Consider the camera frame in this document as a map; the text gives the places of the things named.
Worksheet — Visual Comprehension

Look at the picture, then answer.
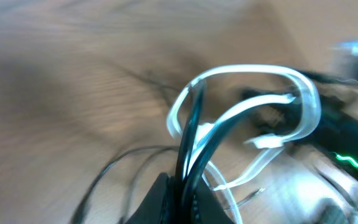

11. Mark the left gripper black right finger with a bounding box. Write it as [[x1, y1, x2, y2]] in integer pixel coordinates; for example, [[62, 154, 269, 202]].
[[193, 180, 234, 224]]

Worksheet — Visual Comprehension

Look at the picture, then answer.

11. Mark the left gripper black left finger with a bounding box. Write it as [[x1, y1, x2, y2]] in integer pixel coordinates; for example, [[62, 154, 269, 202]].
[[126, 173, 174, 224]]

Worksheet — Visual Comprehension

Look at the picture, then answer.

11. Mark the thin black cable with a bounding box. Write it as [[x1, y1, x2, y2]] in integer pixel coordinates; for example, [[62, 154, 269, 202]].
[[70, 144, 265, 224]]

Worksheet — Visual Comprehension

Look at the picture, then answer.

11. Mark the white USB cable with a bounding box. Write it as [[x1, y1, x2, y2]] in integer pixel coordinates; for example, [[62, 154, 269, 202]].
[[165, 63, 322, 224]]

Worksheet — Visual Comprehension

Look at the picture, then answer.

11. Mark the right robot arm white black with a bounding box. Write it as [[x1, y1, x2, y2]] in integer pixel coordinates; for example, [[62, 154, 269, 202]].
[[250, 57, 358, 223]]

